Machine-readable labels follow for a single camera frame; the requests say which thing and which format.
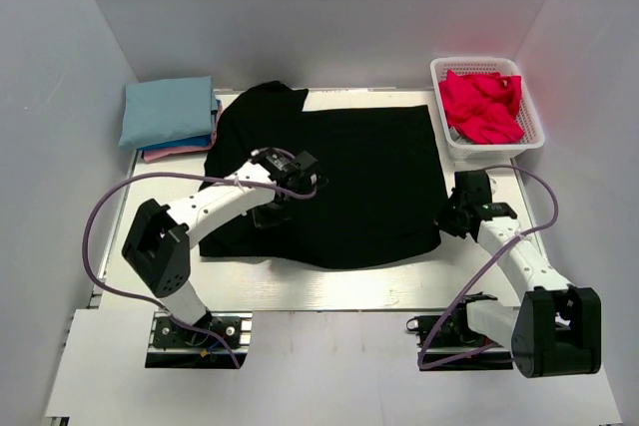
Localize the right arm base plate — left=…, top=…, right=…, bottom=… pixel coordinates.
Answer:
left=405, top=311, right=513, bottom=372

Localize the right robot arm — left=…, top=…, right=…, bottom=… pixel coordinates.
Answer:
left=421, top=170, right=602, bottom=378

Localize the black t-shirt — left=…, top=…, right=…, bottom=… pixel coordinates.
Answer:
left=200, top=82, right=447, bottom=269

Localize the pink folded t-shirt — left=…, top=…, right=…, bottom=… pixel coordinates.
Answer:
left=141, top=106, right=223, bottom=163

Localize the red t-shirt in basket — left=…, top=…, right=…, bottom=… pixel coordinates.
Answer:
left=438, top=71, right=524, bottom=145

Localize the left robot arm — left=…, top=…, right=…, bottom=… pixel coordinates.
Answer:
left=122, top=148, right=321, bottom=345

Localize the light blue folded t-shirt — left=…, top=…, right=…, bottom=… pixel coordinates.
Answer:
left=119, top=77, right=216, bottom=150

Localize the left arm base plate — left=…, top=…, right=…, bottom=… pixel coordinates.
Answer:
left=145, top=313, right=253, bottom=370

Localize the white plastic basket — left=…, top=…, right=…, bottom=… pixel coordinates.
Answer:
left=430, top=57, right=545, bottom=162

